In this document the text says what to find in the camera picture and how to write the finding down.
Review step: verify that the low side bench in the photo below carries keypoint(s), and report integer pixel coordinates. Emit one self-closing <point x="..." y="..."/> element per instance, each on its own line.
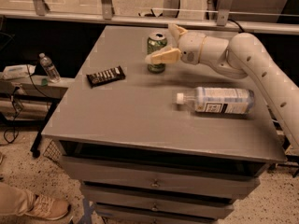
<point x="31" y="89"/>

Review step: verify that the small upright water bottle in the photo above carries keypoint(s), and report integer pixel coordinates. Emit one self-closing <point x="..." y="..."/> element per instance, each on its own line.
<point x="49" y="68"/>

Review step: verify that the clear plastic bottle lying down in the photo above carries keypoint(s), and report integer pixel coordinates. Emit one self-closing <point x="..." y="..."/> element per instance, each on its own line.
<point x="217" y="100"/>

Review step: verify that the beige sneaker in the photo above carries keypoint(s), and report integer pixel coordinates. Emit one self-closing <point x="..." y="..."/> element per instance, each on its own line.
<point x="49" y="208"/>

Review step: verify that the metal window railing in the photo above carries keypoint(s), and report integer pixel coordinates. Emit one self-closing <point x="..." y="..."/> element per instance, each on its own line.
<point x="257" y="16"/>

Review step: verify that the dark chocolate bar wrapper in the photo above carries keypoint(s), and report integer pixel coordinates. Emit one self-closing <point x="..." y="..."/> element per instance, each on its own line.
<point x="106" y="76"/>

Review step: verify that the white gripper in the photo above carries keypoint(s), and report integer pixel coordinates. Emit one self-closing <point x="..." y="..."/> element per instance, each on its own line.
<point x="191" y="48"/>

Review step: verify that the crushed green soda can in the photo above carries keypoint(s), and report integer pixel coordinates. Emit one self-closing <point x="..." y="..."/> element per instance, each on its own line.
<point x="156" y="41"/>

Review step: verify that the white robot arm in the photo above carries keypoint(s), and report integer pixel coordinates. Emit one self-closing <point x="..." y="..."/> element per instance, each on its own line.
<point x="241" y="56"/>

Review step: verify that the grey drawer cabinet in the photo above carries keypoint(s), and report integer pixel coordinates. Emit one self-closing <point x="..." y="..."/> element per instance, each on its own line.
<point x="141" y="157"/>

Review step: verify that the white tissue pack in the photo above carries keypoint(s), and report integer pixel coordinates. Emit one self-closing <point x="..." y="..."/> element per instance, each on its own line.
<point x="18" y="71"/>

